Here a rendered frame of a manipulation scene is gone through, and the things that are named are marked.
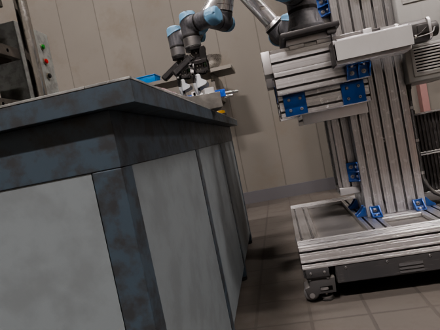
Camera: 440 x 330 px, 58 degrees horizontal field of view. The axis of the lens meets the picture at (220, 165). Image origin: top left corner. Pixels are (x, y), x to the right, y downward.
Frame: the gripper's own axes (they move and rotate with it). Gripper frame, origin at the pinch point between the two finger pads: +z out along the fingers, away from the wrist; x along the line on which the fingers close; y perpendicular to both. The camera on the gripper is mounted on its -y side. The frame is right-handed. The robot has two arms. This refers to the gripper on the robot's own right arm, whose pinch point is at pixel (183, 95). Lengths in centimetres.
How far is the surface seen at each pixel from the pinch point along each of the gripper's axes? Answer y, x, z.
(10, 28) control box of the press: -75, -16, -49
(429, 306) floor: 81, -68, 95
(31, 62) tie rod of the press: -62, -27, -27
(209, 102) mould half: 21, -65, 13
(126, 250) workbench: 14, -146, 41
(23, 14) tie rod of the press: -61, -27, -49
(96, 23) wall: -113, 202, -120
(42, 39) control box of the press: -73, 8, -48
